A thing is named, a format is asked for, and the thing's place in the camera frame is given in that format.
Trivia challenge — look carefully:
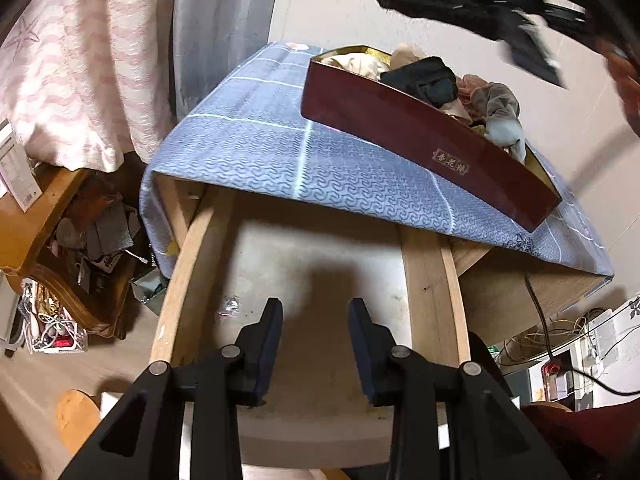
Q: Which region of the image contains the white plastic storage box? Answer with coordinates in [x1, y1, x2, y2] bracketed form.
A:
[0, 280, 26, 351]

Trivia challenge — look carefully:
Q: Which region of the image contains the wooden stool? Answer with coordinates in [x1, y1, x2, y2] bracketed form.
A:
[55, 389, 103, 443]

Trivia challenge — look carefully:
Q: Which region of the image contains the maroon gold-lined box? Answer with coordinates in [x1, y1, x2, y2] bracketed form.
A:
[300, 46, 563, 233]

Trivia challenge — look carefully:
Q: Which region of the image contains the pink printed curtain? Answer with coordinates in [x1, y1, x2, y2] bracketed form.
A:
[0, 0, 181, 171]

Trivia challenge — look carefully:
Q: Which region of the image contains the cream gathered garment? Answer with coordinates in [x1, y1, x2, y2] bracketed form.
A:
[320, 52, 393, 81]

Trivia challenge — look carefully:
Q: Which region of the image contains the white drawer with wooden handle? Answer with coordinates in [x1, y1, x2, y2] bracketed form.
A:
[149, 185, 473, 468]

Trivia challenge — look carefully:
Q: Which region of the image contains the white cable bundle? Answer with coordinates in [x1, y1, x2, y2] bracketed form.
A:
[20, 305, 91, 356]

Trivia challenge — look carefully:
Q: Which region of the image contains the person's right hand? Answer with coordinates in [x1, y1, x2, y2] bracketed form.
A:
[602, 45, 640, 138]

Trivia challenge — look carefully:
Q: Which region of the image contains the beige balled garment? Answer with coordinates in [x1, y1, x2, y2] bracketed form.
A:
[390, 42, 431, 68]

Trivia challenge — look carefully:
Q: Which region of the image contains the black cable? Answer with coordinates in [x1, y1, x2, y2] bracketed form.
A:
[525, 274, 640, 396]

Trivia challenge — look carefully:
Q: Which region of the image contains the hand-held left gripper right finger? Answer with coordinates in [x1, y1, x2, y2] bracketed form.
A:
[347, 297, 571, 480]

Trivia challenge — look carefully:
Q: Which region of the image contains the dark clutter pile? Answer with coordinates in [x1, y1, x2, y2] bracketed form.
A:
[50, 180, 146, 281]

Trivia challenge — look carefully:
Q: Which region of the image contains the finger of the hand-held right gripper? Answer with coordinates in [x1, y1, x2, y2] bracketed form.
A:
[500, 7, 568, 92]

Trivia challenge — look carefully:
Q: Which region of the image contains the gold foil bag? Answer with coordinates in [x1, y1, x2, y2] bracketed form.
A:
[20, 280, 68, 323]

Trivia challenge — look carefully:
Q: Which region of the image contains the wooden side table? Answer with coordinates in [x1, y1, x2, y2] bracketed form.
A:
[0, 162, 146, 333]

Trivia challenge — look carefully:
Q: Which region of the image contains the white purple carton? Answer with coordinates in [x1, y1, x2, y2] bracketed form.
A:
[0, 119, 41, 211]

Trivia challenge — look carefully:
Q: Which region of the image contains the dark red clothing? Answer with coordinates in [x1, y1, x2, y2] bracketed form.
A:
[520, 395, 640, 480]

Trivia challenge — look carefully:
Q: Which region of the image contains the blue patterned tablecloth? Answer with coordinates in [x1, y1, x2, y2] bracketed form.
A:
[139, 41, 615, 281]

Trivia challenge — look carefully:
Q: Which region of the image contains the white appliance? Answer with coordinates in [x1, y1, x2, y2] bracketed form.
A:
[575, 300, 640, 411]

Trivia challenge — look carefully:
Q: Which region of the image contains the grey garment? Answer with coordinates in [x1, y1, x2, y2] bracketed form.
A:
[482, 82, 528, 163]

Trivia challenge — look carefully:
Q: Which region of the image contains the beige cable coil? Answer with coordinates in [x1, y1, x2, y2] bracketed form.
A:
[492, 315, 591, 366]

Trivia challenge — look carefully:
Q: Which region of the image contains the beige pink garment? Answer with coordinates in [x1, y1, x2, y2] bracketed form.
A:
[457, 74, 496, 121]

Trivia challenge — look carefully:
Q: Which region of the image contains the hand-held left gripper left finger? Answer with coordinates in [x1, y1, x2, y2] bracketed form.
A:
[57, 297, 284, 480]

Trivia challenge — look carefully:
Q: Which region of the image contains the silver curtain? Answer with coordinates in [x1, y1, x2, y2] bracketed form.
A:
[172, 0, 283, 121]

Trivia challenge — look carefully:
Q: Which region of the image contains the small metal tin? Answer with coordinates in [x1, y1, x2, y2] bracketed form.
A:
[131, 270, 168, 306]

